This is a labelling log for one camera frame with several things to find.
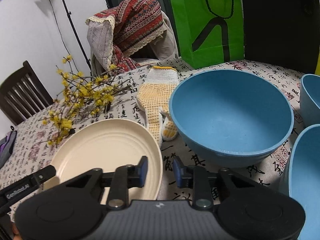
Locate blue bowl front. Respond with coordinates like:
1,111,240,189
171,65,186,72
279,124,320,239

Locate blue bowl left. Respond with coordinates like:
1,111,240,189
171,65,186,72
169,69,294,168

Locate grey purple cloth pouch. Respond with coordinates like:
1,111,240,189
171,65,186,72
0,126,17,168

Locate black paper bag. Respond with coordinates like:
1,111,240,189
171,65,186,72
242,0,319,74

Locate calligraphy print tablecloth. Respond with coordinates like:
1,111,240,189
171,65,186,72
1,60,305,200

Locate green paper shopping bag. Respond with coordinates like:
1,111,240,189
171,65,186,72
170,0,244,69

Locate red patterned blanket on chair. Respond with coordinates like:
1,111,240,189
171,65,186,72
86,0,178,76

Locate blue bowl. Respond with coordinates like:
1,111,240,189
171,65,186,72
279,124,320,239
169,69,294,168
299,74,320,127

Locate yellow flower branches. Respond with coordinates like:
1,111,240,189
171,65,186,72
41,58,138,147

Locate blue bowl right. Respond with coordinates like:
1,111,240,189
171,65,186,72
299,74,320,127

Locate dark wooden chair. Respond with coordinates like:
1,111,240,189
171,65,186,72
1,61,54,125

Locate studio lamp on stand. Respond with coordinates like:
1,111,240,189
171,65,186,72
39,0,93,71

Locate yellow dotted work glove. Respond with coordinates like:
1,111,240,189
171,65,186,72
137,66,179,146

